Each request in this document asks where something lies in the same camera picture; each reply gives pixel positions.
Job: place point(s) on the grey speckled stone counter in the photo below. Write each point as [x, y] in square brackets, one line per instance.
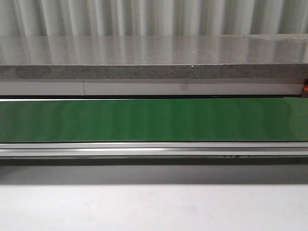
[154, 57]

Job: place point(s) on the green conveyor belt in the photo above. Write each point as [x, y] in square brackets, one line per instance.
[221, 119]

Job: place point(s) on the white pleated curtain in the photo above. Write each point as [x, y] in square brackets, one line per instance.
[152, 17]

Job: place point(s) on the aluminium conveyor front rail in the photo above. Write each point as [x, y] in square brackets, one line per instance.
[138, 149]

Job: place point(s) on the white conveyor back rail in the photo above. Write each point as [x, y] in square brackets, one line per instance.
[108, 87]

